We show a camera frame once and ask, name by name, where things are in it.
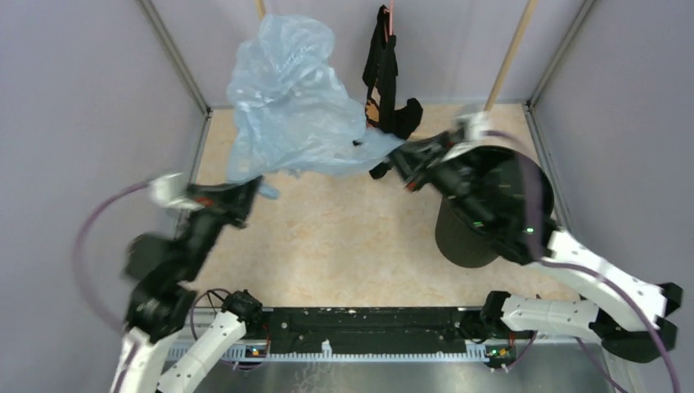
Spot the black plastic trash bin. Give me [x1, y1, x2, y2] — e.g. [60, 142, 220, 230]
[435, 146, 557, 269]

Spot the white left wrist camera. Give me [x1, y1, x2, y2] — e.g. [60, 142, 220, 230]
[147, 173, 204, 211]

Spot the wooden clothes rack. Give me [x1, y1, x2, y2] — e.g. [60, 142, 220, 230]
[255, 1, 538, 111]

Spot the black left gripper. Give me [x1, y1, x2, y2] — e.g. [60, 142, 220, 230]
[181, 172, 269, 278]

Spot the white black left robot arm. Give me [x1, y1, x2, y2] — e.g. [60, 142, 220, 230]
[110, 174, 263, 392]

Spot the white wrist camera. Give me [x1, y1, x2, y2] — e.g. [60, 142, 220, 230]
[147, 173, 204, 211]
[447, 111, 491, 158]

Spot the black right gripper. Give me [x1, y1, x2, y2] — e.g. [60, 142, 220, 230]
[372, 133, 484, 228]

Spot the black printed t-shirt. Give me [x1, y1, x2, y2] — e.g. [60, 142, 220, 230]
[362, 8, 423, 140]

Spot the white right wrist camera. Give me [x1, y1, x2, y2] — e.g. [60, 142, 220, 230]
[447, 111, 491, 158]

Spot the pink clothes hanger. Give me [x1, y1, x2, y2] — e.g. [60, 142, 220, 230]
[379, 0, 394, 43]

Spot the light blue trash bag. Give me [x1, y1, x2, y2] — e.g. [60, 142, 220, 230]
[225, 14, 403, 184]

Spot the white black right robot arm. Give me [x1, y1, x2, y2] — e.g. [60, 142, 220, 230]
[387, 135, 683, 364]

